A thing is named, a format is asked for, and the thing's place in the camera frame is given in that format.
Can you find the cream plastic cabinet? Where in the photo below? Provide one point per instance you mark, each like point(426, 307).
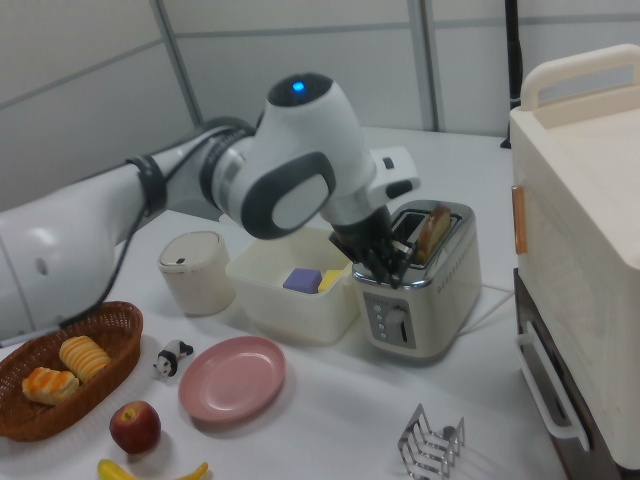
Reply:
point(575, 175)

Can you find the silver metal toast rack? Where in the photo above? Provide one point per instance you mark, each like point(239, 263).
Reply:
point(430, 445)

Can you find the cream mini trash can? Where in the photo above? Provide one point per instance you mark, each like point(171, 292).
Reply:
point(195, 275)

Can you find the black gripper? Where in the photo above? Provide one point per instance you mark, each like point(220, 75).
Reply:
point(362, 235)

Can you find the panda figurine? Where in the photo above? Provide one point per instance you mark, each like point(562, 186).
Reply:
point(170, 360)

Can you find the brown wicker basket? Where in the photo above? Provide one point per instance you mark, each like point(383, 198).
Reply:
point(110, 380)

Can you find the white grey Franka robot arm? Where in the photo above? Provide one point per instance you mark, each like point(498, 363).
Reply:
point(300, 145)

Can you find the white plastic storage box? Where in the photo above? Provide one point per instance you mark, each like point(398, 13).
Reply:
point(290, 310)

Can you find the yellow foam block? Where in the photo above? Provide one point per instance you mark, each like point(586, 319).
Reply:
point(331, 280)

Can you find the black vertical pole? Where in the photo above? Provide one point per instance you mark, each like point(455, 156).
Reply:
point(513, 60)

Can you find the red apple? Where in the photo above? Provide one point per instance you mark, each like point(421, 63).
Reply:
point(135, 427)

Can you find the purple foam block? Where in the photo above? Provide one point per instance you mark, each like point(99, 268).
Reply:
point(301, 280)

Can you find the cream and chrome toaster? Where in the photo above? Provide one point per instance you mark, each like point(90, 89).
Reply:
point(440, 310)

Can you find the toast bread slice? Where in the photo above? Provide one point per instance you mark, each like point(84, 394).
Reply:
point(432, 235)

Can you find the orange glazed pastry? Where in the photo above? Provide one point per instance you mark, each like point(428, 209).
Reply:
point(50, 385)

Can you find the cream toaster lever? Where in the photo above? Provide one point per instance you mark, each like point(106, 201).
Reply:
point(398, 317)

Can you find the dark brown drawer unit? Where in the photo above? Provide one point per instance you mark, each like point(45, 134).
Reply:
point(565, 380)

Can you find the pink plate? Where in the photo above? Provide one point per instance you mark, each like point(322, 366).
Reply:
point(230, 380)

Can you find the striped orange bread roll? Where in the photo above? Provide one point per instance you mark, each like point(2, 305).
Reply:
point(85, 357)

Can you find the yellow banana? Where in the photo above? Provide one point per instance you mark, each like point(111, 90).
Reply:
point(150, 472)

